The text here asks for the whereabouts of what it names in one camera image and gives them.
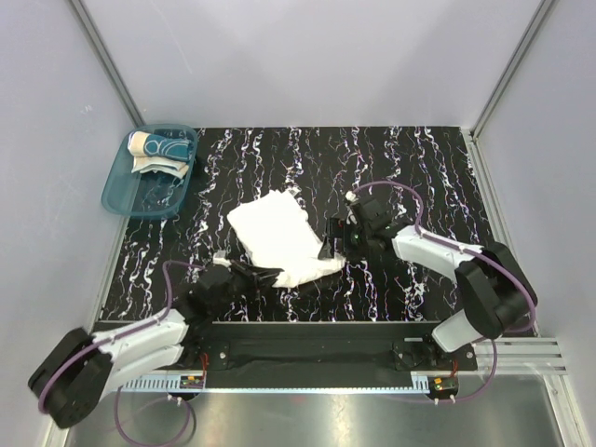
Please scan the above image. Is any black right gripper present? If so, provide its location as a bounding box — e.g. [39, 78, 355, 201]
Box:
[318, 218, 373, 262]

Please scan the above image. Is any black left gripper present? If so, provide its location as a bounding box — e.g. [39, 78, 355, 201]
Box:
[210, 260, 282, 314]

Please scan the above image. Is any white towel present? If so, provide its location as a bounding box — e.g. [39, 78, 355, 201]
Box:
[227, 190, 345, 289]

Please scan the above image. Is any teal beige Doraemon towel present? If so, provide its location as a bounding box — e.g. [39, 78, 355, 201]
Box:
[127, 130, 192, 179]

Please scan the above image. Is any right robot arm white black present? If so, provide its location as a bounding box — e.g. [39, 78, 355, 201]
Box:
[318, 196, 537, 371]

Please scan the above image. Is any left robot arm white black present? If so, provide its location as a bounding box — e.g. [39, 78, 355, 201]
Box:
[28, 262, 282, 428]

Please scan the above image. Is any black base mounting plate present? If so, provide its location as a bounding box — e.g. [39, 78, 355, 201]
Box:
[160, 322, 478, 372]

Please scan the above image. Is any left small circuit board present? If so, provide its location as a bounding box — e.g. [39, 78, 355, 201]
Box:
[180, 375, 205, 389]

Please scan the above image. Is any small circuit board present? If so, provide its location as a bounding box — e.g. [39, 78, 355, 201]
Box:
[180, 375, 205, 389]
[431, 376, 459, 393]

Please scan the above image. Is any teal transparent plastic bin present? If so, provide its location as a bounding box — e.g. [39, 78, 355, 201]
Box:
[102, 124, 198, 220]

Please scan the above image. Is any right small circuit board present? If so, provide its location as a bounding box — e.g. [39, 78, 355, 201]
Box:
[431, 376, 459, 393]

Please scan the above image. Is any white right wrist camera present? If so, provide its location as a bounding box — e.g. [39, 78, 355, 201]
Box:
[345, 191, 358, 203]

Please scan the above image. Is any aluminium frame rail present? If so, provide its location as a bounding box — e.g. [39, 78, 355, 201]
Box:
[122, 338, 566, 395]

